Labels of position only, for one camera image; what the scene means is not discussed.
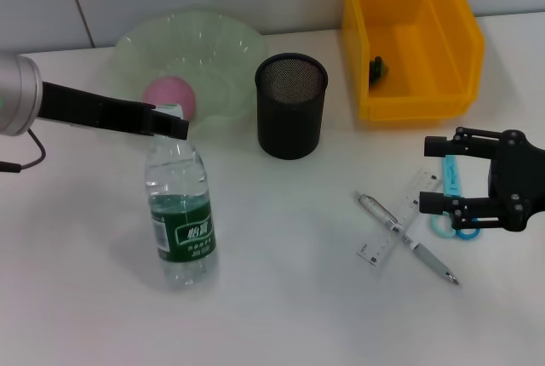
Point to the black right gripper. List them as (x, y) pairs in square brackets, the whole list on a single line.
[(515, 178)]

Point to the green glass fruit bowl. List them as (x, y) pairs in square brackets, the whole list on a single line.
[(213, 55)]

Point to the green label water bottle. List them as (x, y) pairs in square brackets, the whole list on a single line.
[(183, 221)]

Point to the blue teal scissors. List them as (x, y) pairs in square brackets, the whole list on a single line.
[(450, 174)]

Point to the transparent plastic ruler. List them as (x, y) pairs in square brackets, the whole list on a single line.
[(383, 242)]

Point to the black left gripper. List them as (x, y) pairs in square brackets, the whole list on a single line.
[(93, 110)]

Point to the grey clear ballpoint pen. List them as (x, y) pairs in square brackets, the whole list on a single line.
[(426, 255)]

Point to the yellow plastic bin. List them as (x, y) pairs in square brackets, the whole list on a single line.
[(426, 85)]

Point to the black mesh pen holder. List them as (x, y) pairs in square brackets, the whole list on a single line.
[(289, 123)]

